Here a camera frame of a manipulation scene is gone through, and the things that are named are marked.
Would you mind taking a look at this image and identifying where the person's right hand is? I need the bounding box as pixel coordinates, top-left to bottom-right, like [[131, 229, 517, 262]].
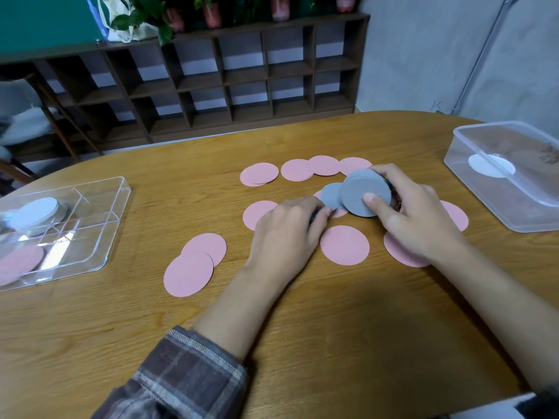
[[362, 163, 468, 267]]

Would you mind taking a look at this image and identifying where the person's left hand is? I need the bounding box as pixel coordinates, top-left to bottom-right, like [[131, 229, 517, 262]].
[[244, 196, 334, 293]]

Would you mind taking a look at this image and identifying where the pile of round paper discs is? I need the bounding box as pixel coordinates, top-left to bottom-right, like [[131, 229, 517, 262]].
[[164, 155, 469, 298]]

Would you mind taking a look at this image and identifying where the neat grey paper circle stack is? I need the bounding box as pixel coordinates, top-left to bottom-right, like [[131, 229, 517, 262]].
[[339, 168, 393, 218]]

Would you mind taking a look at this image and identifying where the white disc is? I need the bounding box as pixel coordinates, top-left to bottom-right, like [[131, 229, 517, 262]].
[[468, 153, 516, 179]]

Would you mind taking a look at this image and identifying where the clear divided tray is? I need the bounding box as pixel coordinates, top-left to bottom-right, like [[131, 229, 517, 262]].
[[0, 176, 132, 294]]

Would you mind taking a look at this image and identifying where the neat white paper circle stack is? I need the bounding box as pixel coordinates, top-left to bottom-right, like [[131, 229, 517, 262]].
[[8, 197, 69, 236]]

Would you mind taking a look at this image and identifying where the pink disc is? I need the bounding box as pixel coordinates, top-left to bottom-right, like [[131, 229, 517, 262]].
[[0, 244, 45, 286]]

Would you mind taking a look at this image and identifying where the person's left forearm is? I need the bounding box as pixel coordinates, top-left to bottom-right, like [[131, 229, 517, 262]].
[[91, 270, 291, 419]]

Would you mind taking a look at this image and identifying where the person's right forearm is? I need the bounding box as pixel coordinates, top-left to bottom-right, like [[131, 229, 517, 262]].
[[434, 242, 559, 419]]

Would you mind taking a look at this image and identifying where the translucent plastic tub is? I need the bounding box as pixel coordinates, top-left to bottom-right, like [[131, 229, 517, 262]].
[[444, 120, 559, 233]]

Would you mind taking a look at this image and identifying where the dark wooden cubby shelf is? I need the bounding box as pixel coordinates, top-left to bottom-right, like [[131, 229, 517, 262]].
[[0, 12, 371, 155]]

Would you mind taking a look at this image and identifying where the white tote bag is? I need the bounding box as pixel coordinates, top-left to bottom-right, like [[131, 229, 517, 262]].
[[97, 0, 159, 43]]

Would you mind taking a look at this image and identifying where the grey chair with wooden legs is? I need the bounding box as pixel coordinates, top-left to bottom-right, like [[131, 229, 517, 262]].
[[0, 159, 38, 184], [0, 76, 104, 162]]

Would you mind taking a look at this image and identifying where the blue bottle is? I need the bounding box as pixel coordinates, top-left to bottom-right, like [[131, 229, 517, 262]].
[[86, 0, 108, 40]]

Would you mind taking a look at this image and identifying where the grey wall pipe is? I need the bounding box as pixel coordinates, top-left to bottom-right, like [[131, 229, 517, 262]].
[[450, 0, 521, 116]]

